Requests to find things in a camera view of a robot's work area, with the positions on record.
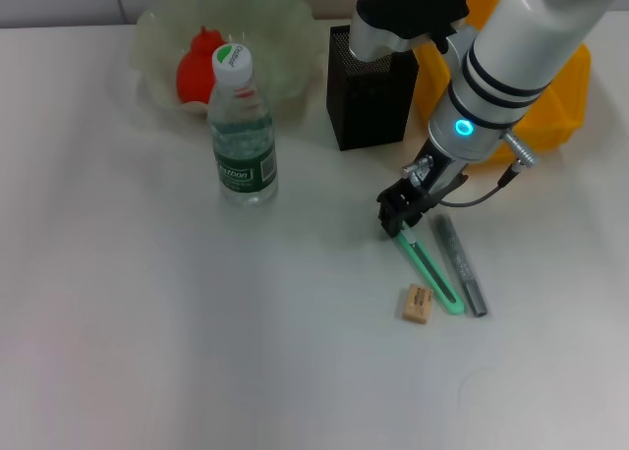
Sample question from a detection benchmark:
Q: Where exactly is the orange toy fruit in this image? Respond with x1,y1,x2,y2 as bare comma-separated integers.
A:
175,26,232,106

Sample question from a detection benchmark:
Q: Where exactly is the clear green-label water bottle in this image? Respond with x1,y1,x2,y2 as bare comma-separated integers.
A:
205,43,280,208

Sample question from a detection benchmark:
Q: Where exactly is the grey marker pen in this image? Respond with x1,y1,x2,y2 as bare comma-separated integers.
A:
429,213,489,318

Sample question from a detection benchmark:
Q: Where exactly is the black mesh pen holder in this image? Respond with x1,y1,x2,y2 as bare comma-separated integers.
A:
325,25,421,152

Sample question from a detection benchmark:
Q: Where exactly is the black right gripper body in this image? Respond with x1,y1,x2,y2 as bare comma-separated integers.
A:
402,142,470,207

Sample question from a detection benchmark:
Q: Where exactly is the translucent green fruit bowl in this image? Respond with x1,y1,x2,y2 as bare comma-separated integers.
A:
130,0,315,120

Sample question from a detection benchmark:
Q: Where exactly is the green utility knife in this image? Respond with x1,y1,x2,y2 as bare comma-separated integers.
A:
392,228,466,317

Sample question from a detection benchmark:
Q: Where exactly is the yellow plastic bin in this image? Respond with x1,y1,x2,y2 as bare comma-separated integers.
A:
415,0,591,165

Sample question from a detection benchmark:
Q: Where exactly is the tan eraser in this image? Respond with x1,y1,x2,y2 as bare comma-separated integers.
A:
401,283,436,324

